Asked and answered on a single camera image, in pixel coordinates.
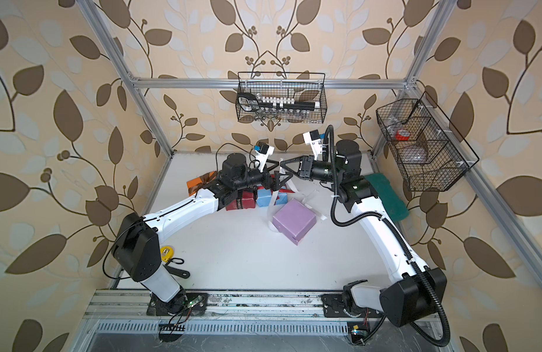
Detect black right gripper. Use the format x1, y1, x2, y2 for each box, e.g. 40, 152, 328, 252
283, 155, 345, 186

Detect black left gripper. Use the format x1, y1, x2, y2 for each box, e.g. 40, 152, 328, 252
230, 157, 291, 192

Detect purple gift box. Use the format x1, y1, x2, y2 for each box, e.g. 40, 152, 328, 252
272, 199, 317, 245

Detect white satin ribbon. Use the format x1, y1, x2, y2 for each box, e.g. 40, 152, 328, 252
266, 180, 328, 233

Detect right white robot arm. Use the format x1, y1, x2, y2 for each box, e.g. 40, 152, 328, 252
281, 140, 450, 339

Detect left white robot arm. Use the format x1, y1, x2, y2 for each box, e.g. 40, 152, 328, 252
111, 153, 293, 314

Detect red satin ribbon bow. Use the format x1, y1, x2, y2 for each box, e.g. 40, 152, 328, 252
277, 179, 297, 194

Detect blue gift box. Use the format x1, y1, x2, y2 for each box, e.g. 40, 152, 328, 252
256, 186, 288, 208

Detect dark red gift box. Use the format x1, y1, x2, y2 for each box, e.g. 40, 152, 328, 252
225, 189, 257, 211

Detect orange gift box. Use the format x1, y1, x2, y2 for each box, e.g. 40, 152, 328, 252
186, 171, 218, 196

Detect green plastic tool case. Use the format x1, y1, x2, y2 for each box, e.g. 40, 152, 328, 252
365, 173, 410, 222

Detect red item in basket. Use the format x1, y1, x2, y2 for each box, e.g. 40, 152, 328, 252
395, 128, 411, 142

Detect yellow tape measure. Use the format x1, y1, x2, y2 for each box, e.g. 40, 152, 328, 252
160, 246, 174, 263

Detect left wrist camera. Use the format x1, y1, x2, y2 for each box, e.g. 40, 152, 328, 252
254, 142, 275, 172

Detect black wire back basket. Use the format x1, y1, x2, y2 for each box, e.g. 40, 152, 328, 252
235, 71, 328, 125

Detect black handled scissors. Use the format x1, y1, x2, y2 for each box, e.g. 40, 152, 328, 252
236, 92, 322, 112

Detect black corrugated cable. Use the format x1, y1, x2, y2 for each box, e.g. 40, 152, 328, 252
322, 124, 452, 348

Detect black wire side basket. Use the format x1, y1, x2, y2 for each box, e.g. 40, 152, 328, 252
376, 92, 480, 192

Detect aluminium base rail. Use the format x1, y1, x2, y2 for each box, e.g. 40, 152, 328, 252
83, 289, 448, 337

